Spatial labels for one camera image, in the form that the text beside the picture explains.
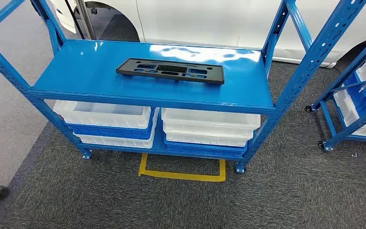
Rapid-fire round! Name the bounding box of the black plastic panel part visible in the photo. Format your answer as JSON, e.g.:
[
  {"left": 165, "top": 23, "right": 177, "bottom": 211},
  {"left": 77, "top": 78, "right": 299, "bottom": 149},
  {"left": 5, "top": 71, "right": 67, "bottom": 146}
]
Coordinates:
[{"left": 116, "top": 58, "right": 225, "bottom": 85}]

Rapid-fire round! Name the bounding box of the blue metal shelf rack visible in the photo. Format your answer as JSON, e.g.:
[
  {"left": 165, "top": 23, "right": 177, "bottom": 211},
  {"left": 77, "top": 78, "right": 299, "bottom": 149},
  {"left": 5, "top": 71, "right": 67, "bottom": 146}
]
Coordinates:
[{"left": 0, "top": 0, "right": 366, "bottom": 174}]

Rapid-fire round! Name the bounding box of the blue wheeled shelf rack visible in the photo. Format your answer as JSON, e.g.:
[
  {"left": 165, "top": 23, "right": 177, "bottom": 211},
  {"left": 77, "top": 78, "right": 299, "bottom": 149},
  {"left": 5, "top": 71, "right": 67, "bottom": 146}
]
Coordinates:
[{"left": 305, "top": 27, "right": 366, "bottom": 152}]

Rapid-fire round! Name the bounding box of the white car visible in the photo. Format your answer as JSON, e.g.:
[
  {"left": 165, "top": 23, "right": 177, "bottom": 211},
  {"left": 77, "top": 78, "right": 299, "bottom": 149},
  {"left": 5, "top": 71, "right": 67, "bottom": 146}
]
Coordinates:
[{"left": 50, "top": 0, "right": 366, "bottom": 69}]

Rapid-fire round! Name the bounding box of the silver stanchion post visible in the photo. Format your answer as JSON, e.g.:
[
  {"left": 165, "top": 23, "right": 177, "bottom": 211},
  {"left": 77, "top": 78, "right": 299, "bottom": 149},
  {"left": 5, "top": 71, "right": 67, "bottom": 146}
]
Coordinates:
[{"left": 74, "top": 0, "right": 97, "bottom": 41}]

